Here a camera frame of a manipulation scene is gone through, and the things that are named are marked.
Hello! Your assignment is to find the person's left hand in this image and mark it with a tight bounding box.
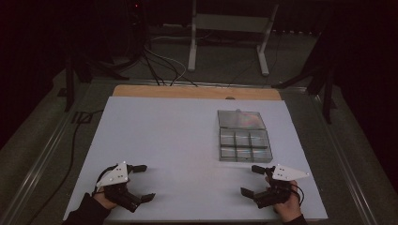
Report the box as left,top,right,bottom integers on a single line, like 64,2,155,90
93,189,119,211

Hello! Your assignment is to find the white table cover sheet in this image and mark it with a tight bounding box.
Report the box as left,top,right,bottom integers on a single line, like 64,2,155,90
62,96,329,222

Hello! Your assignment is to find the black floor cable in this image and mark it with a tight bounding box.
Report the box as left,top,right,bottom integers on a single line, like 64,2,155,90
27,109,105,225

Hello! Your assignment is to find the white cable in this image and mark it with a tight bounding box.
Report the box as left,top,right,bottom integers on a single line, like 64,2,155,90
143,35,190,87

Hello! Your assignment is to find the person's right hand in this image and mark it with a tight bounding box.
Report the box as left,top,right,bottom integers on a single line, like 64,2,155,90
264,175,304,223

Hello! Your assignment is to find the white metal stand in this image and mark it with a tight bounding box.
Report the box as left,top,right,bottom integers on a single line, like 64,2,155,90
187,0,280,77

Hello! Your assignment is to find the black cable bundle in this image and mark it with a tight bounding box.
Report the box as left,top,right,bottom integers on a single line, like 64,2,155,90
142,46,199,88

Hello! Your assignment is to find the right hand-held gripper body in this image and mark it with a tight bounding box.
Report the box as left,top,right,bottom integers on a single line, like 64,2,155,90
253,164,311,210

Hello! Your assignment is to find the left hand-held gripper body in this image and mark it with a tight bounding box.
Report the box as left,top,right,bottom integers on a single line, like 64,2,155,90
95,160,143,214

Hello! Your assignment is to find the clear plastic compartment box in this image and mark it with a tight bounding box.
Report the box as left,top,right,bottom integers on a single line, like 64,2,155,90
217,109,274,163

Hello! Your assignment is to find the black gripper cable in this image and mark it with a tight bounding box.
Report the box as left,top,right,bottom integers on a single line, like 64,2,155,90
92,164,118,197
289,182,305,206

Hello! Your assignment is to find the black tripod stand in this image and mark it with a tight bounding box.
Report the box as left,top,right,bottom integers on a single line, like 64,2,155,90
270,27,339,125
63,18,148,113

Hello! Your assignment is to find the metal floor rail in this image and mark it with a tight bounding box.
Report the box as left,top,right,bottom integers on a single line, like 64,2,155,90
308,90,381,225
0,82,95,225

